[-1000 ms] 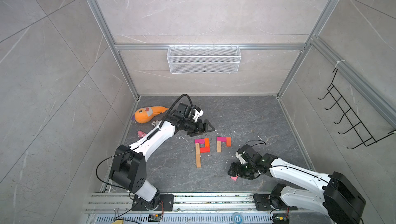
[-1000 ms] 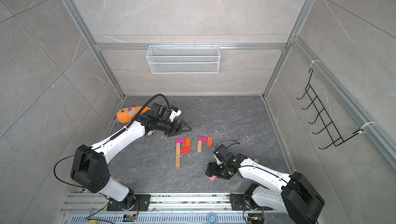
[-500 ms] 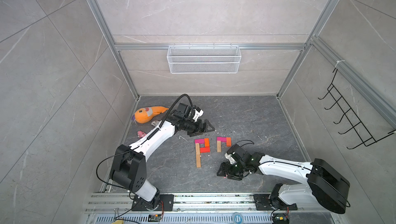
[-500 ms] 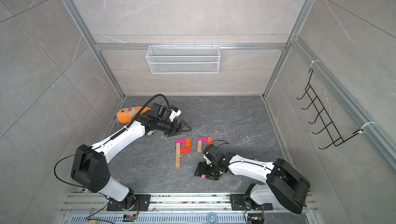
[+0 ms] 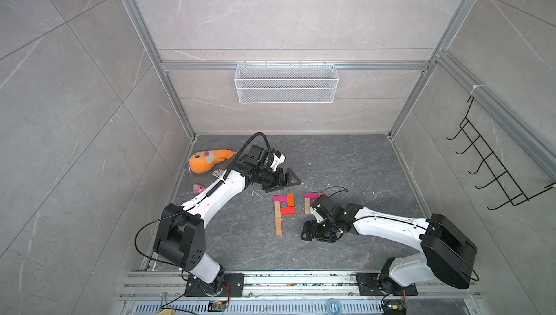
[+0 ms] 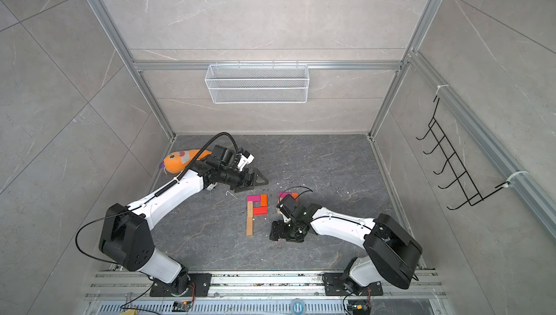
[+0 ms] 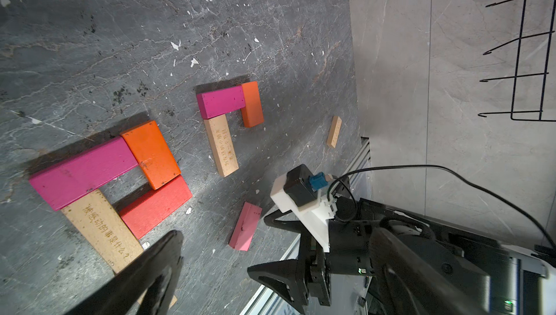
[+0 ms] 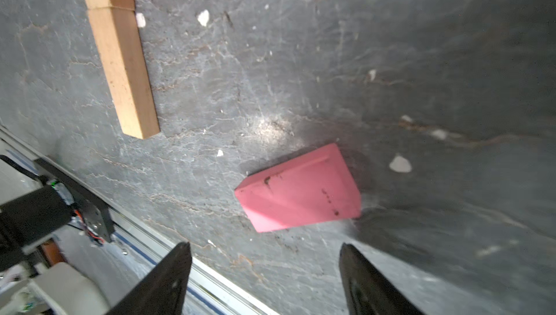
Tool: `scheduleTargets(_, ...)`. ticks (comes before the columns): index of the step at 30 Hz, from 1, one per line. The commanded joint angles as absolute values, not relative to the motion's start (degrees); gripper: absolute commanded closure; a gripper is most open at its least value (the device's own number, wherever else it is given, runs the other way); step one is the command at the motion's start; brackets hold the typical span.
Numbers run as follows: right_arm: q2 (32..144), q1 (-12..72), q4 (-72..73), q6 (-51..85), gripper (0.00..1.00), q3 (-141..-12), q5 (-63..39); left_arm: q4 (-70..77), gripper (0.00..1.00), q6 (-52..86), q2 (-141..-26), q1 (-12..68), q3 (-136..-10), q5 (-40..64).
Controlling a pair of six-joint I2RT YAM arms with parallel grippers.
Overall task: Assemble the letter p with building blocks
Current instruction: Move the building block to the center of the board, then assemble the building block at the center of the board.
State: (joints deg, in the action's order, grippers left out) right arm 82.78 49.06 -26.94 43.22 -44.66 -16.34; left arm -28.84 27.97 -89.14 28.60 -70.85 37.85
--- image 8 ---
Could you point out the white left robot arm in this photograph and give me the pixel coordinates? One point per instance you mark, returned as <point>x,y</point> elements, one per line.
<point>31,219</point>

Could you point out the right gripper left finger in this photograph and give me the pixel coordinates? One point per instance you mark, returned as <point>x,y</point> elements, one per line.
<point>164,288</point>

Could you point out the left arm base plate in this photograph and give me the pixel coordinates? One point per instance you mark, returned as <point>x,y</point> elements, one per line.
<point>92,208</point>

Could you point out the aluminium rail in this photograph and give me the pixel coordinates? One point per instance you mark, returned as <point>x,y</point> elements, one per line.
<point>208,292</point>

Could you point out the pink block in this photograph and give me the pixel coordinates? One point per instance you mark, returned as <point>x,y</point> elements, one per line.
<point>309,189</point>

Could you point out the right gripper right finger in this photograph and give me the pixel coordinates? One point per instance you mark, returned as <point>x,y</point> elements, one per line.
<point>367,290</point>

